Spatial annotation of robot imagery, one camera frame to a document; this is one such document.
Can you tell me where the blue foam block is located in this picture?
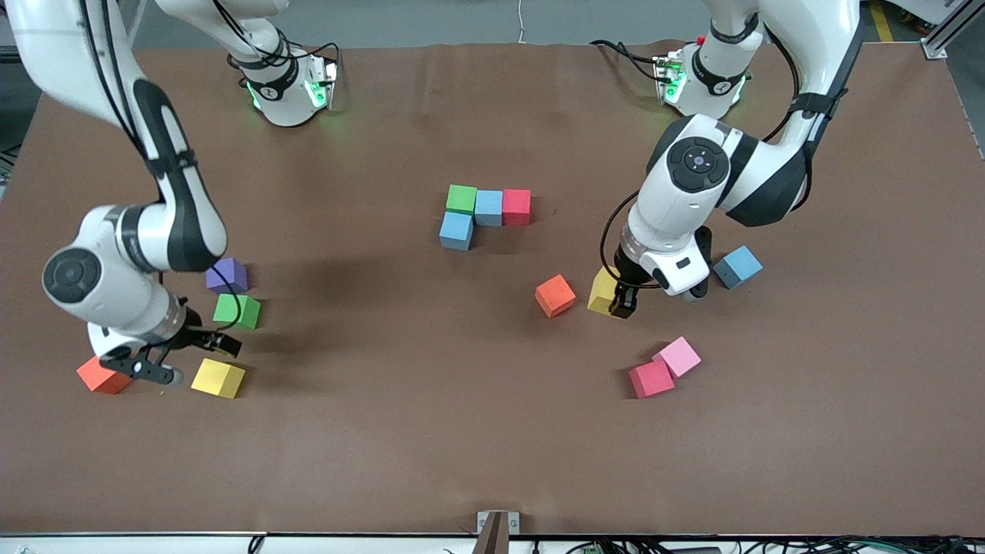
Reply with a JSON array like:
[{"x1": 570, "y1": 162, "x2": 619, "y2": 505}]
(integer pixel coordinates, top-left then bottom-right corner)
[
  {"x1": 713, "y1": 245, "x2": 764, "y2": 291},
  {"x1": 475, "y1": 189, "x2": 505, "y2": 227},
  {"x1": 439, "y1": 212, "x2": 474, "y2": 252}
]

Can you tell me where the pink foam block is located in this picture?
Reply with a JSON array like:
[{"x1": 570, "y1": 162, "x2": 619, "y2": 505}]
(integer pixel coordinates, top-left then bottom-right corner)
[{"x1": 653, "y1": 336, "x2": 703, "y2": 379}]

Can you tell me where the metal bracket with post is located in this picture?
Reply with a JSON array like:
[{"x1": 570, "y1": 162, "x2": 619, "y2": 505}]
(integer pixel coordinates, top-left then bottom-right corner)
[{"x1": 476, "y1": 510, "x2": 520, "y2": 554}]

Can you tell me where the aluminium frame post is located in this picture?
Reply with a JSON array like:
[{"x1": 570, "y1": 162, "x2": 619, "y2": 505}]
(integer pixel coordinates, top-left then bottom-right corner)
[{"x1": 920, "y1": 0, "x2": 985, "y2": 61}]

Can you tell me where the orange foam block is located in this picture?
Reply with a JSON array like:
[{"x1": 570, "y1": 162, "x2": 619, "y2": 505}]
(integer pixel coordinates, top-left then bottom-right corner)
[
  {"x1": 76, "y1": 355, "x2": 133, "y2": 395},
  {"x1": 535, "y1": 274, "x2": 577, "y2": 319}
]

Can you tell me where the brown table cover sheet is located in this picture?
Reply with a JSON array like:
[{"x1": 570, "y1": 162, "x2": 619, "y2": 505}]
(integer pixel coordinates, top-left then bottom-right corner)
[{"x1": 0, "y1": 42, "x2": 985, "y2": 537}]

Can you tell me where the yellow foam block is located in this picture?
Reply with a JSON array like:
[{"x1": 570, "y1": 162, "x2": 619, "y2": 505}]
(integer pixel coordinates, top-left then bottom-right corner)
[
  {"x1": 191, "y1": 359, "x2": 246, "y2": 400},
  {"x1": 588, "y1": 266, "x2": 628, "y2": 316}
]

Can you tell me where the black cable on table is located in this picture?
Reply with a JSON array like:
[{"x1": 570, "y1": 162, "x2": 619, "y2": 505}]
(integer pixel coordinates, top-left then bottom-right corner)
[{"x1": 589, "y1": 38, "x2": 664, "y2": 82}]

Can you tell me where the purple foam block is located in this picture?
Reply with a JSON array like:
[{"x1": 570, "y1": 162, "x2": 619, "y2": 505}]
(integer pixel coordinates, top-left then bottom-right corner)
[{"x1": 205, "y1": 258, "x2": 249, "y2": 295}]

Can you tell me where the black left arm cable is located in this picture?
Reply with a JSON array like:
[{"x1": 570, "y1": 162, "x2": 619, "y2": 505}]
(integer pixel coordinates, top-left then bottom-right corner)
[{"x1": 600, "y1": 31, "x2": 851, "y2": 289}]

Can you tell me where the red foam block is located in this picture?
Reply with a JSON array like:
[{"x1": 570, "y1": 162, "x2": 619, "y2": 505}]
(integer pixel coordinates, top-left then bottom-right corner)
[
  {"x1": 503, "y1": 189, "x2": 533, "y2": 226},
  {"x1": 629, "y1": 360, "x2": 676, "y2": 399}
]

